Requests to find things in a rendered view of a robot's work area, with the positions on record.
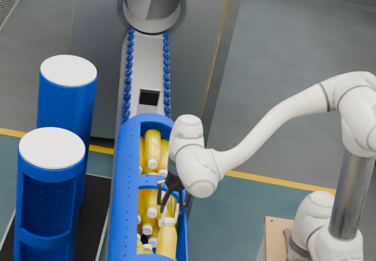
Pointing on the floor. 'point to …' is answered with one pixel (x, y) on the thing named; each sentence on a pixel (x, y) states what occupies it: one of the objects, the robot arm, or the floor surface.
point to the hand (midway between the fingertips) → (170, 213)
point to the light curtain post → (219, 61)
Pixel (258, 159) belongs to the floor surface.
